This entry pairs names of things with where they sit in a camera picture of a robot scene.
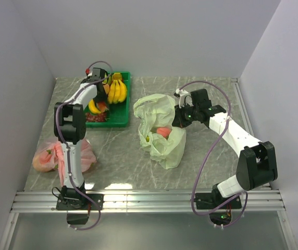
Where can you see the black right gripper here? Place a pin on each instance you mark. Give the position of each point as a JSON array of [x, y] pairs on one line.
[[178, 121]]

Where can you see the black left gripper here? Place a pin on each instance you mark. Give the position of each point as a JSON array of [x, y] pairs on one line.
[[102, 97]]

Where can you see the orange fake peach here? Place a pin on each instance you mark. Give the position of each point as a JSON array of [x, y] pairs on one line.
[[102, 107]]

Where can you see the yellow fake banana bunch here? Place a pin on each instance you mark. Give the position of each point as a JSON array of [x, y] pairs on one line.
[[117, 89]]

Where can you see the pink fake peach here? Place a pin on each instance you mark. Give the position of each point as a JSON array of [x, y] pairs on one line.
[[164, 132]]

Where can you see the light green plastic bag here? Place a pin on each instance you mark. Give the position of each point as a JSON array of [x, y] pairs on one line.
[[164, 142]]

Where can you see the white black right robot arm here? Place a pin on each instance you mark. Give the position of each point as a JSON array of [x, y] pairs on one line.
[[257, 163]]

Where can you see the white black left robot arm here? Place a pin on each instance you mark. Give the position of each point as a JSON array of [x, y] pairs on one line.
[[70, 128]]

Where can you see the single yellow fake banana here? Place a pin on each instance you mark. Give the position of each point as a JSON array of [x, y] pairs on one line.
[[93, 108]]

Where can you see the red fake grapes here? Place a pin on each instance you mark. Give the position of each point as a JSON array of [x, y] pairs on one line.
[[96, 117]]

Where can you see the pink plastic bag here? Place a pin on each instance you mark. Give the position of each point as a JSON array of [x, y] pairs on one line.
[[49, 156]]

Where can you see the green plastic fruit tray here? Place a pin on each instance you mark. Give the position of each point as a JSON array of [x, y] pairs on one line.
[[118, 114]]

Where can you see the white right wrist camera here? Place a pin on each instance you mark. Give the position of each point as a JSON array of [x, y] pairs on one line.
[[181, 94]]

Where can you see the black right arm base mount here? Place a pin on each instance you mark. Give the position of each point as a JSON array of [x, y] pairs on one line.
[[218, 208]]

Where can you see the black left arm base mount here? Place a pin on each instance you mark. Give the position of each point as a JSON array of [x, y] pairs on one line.
[[77, 206]]

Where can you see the aluminium table edge rail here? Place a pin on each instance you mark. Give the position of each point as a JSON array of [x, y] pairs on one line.
[[152, 201]]

